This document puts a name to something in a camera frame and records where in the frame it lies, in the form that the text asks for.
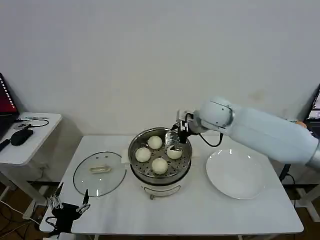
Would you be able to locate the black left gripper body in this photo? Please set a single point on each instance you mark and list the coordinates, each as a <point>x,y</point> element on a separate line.
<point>65,215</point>

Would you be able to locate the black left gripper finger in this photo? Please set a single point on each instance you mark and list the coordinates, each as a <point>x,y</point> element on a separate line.
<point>56,198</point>
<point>85,202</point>

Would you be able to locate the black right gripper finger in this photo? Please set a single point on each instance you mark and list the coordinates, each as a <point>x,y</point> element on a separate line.
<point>179,150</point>
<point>172,148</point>

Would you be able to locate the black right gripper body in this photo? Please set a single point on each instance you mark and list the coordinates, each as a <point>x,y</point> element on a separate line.
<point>183,135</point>

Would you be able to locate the white steamed bun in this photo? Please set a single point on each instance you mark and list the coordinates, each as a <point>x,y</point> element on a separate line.
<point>174,155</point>
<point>143,154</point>
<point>155,142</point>
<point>159,166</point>

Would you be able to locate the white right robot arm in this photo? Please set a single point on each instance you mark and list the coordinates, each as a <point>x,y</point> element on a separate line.
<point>262,130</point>

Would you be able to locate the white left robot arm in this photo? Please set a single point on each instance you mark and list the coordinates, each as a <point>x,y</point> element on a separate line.
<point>65,236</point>

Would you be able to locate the round glass lid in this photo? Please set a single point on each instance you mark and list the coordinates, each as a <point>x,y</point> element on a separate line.
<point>100,175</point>

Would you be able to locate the perforated steel steamer basket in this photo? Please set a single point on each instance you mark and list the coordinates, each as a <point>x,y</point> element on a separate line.
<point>147,170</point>

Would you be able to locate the cream electric cooker pot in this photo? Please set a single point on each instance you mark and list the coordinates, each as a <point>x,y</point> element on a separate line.
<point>160,188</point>

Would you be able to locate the white side table with mouse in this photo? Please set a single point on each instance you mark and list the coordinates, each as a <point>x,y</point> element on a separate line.
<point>37,142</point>

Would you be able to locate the white round plate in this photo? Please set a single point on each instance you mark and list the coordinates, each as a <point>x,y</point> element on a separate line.
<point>235,175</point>

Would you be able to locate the black computer mouse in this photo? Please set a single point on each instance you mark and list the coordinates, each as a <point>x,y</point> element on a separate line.
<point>21,137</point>

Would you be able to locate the black laptop with red screen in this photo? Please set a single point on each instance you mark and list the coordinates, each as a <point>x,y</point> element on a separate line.
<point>6,102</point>

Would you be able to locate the small orange object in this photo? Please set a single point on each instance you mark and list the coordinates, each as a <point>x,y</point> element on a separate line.
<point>301,123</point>

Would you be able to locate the black laptop with pale screen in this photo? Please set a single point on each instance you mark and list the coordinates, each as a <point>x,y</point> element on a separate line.
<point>315,110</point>

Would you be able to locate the white side table with laptop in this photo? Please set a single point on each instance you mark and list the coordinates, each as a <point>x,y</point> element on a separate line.
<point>310,197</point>

